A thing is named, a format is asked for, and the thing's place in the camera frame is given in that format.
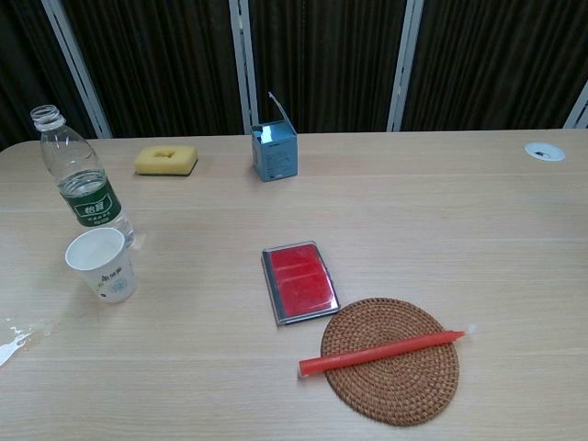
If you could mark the transparent plastic water bottle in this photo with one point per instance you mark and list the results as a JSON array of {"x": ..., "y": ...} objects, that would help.
[{"x": 73, "y": 161}]

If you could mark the white paper cup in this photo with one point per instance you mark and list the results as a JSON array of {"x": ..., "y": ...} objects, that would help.
[{"x": 108, "y": 280}]

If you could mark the red ink pad case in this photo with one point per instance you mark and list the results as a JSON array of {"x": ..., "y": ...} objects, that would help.
[{"x": 301, "y": 285}]

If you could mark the blue open cardboard box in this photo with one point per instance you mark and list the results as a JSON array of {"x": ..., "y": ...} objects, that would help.
[{"x": 275, "y": 156}]

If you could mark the yellow sponge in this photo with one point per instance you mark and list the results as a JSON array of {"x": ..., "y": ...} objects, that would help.
[{"x": 177, "y": 163}]

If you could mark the red candle stick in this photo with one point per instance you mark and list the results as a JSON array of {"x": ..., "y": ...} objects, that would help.
[{"x": 381, "y": 353}]

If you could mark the black pleated curtain panel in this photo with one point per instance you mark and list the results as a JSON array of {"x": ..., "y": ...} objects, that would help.
[
  {"x": 27, "y": 69},
  {"x": 496, "y": 64},
  {"x": 161, "y": 69},
  {"x": 321, "y": 59}
]

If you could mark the round woven rattan coaster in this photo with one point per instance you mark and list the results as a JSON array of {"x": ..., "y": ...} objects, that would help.
[{"x": 395, "y": 386}]

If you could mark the grey metal screen post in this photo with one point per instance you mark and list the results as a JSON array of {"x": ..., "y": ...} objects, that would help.
[
  {"x": 404, "y": 69},
  {"x": 580, "y": 110},
  {"x": 242, "y": 69},
  {"x": 75, "y": 64}
]

